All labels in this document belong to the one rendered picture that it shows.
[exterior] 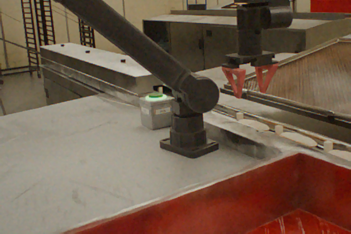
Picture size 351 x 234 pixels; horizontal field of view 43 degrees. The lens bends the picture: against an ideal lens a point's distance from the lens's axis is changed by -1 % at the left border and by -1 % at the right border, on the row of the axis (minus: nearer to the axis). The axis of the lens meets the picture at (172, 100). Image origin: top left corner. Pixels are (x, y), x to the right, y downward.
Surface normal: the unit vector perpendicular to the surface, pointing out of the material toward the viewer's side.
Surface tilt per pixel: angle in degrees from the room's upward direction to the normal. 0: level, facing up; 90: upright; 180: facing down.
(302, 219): 0
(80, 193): 0
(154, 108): 90
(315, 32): 90
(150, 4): 91
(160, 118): 90
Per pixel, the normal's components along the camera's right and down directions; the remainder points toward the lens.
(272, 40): -0.87, 0.17
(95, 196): -0.06, -0.97
